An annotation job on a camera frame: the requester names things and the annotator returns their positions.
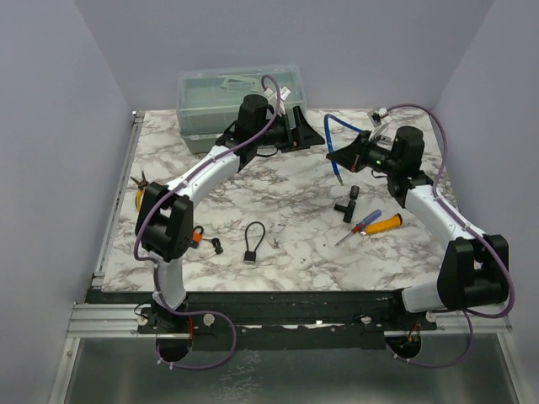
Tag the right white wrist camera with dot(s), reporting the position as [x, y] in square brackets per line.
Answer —
[378, 118]

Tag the orange handled tool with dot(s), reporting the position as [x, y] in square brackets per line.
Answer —
[386, 225]

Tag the small silver keys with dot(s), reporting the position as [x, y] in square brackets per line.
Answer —
[275, 242]

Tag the clear green plastic storage box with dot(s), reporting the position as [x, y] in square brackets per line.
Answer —
[209, 100]

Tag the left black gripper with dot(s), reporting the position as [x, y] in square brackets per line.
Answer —
[301, 136]

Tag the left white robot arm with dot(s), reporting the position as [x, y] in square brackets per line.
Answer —
[165, 222]

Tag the orange padlock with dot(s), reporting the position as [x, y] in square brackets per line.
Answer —
[197, 236]

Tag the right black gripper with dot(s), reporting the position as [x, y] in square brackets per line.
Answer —
[353, 156]

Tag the blue red screwdriver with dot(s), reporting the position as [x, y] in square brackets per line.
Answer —
[375, 214]

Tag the yellow handled pliers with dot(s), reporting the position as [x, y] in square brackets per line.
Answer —
[141, 184]

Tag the small black keys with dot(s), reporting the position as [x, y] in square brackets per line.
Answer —
[217, 246]

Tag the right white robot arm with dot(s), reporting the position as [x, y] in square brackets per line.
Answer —
[474, 267]

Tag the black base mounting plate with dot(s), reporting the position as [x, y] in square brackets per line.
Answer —
[216, 321]

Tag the aluminium rail frame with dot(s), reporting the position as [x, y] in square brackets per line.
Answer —
[466, 359]

